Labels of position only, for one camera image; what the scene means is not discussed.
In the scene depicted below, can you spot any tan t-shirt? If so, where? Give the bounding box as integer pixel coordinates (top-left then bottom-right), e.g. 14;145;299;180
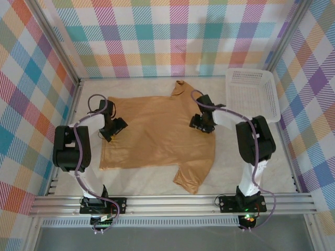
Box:
98;80;217;195

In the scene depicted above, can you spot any white plastic basket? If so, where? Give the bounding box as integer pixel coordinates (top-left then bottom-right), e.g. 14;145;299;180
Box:
225;68;282;123

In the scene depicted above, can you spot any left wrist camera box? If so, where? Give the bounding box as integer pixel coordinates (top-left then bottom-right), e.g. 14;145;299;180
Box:
98;99;116;117

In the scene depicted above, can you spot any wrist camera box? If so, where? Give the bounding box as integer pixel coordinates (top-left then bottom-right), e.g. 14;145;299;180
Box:
98;99;116;117
196;94;214;108

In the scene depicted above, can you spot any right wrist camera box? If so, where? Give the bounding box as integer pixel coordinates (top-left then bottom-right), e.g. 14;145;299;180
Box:
196;94;214;108

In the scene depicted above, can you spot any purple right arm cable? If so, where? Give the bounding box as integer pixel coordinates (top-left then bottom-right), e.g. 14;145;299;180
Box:
191;89;277;232

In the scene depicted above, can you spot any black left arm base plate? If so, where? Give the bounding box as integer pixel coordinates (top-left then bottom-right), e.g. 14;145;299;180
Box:
80;197;128;215

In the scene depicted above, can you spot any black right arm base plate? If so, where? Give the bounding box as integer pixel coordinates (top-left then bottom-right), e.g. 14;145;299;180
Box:
219;195;267;213

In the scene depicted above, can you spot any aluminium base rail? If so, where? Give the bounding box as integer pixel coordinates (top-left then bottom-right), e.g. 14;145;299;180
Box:
28;195;317;218

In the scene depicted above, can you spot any aluminium frame post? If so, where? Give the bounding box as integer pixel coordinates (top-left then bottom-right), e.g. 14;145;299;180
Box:
265;0;312;70
27;0;84;84

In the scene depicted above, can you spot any slotted grey cable duct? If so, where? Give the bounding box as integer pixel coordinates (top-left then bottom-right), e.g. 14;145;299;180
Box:
41;218;241;228

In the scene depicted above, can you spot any aluminium frame leg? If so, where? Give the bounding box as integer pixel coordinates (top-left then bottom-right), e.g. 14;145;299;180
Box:
303;214;324;251
23;216;44;251

